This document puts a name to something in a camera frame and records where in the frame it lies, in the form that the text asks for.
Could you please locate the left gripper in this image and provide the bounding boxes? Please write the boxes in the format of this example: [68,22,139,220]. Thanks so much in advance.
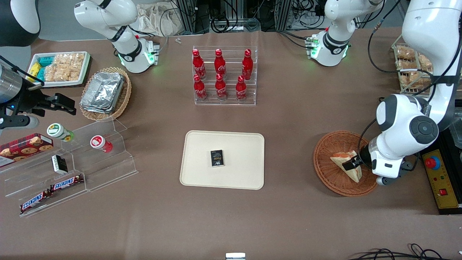
[342,139,405,179]

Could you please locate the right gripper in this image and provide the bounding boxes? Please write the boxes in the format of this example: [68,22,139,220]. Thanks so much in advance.
[0,77,77,117]

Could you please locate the triangle sandwich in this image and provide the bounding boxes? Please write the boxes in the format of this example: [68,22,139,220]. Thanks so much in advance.
[330,151,363,183]

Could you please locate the round brown wicker basket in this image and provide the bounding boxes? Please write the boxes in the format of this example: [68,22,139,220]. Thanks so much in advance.
[313,130,382,197]

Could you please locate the white snack tray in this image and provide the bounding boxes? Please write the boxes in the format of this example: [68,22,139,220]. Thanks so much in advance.
[27,51,91,88]

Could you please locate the oval wicker basket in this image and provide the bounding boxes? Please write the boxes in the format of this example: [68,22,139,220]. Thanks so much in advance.
[79,67,132,122]

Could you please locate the cream plastic tray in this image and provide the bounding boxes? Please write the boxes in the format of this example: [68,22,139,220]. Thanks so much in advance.
[179,130,265,190]

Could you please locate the green capped drink bottle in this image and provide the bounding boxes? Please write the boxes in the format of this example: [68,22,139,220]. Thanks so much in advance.
[47,123,75,142]

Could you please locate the clear bag of crackers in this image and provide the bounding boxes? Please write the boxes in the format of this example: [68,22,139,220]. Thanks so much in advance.
[53,53,86,68]
[44,64,82,82]

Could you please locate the stack of foil containers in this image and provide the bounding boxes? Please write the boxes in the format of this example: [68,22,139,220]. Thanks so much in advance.
[79,71,125,114]

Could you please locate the red capped drink bottle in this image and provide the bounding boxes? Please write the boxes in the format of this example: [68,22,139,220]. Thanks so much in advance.
[90,135,113,153]

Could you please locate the red cookie box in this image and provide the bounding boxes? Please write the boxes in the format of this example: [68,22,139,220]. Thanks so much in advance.
[0,133,54,168]

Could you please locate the small black white box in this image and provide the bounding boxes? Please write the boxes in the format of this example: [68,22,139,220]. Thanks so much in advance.
[51,154,69,175]

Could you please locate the snickers chocolate bar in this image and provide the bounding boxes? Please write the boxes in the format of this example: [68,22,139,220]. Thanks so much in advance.
[19,190,51,214]
[49,174,84,192]

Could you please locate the clear acrylic stepped stand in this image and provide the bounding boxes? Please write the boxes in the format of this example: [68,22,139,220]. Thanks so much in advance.
[3,117,139,218]

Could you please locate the yellow black control box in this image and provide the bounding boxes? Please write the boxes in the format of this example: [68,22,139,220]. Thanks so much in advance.
[420,139,462,215]

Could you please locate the beige cloth bag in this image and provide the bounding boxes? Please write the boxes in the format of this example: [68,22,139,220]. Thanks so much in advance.
[136,2,183,37]

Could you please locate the red cola bottle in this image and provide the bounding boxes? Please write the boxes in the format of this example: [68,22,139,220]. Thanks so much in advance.
[193,74,208,102]
[215,73,228,101]
[235,75,248,102]
[192,49,206,80]
[214,48,227,79]
[241,49,254,81]

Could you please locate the small black card box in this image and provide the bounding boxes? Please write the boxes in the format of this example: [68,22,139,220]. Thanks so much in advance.
[210,149,225,168]

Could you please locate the clear acrylic bottle rack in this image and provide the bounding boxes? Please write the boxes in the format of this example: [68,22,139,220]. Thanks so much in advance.
[192,45,258,106]

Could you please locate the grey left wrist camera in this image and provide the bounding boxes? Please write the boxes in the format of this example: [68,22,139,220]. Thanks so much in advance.
[375,162,416,186]

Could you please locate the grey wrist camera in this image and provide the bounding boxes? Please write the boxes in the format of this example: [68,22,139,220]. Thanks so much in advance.
[0,115,39,131]
[375,162,416,186]

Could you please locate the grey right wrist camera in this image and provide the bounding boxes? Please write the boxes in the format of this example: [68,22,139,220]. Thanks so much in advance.
[0,115,39,131]

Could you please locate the white wire shelf basket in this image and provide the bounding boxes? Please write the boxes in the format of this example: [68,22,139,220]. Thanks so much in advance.
[391,43,436,97]

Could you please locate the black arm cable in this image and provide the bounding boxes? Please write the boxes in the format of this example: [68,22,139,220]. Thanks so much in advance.
[367,0,462,99]

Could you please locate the black floor cables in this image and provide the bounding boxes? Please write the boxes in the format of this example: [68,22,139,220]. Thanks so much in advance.
[348,243,462,260]

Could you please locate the coiled black cables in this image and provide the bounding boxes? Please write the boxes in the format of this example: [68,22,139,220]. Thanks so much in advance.
[211,15,261,34]

